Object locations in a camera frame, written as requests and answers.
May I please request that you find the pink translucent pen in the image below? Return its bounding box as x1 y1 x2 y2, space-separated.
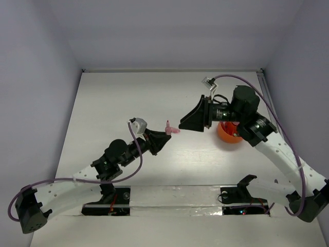
165 120 180 135

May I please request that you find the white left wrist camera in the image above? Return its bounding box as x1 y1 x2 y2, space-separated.
127 118 148 136

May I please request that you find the orange round divided container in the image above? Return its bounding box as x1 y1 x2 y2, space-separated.
217 121 243 144

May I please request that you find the aluminium table edge rail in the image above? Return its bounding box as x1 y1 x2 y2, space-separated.
256 69 282 135

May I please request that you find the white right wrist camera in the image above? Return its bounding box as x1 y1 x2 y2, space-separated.
202 77 218 99

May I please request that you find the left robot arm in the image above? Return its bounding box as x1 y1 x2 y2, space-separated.
11 129 171 234

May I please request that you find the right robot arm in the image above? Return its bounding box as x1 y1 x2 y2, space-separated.
178 85 328 222

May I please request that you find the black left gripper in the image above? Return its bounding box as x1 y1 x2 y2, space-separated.
120 128 170 167

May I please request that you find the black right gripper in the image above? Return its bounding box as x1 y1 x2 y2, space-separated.
179 95 245 132

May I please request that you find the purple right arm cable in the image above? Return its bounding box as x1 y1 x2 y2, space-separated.
212 74 306 217

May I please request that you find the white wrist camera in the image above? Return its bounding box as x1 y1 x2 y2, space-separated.
202 77 218 99
127 118 148 136

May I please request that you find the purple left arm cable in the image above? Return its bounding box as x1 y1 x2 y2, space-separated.
8 123 143 222

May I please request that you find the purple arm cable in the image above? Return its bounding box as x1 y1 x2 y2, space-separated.
212 74 306 217
8 123 143 222

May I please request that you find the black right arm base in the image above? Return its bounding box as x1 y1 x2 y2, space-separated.
217 175 268 205

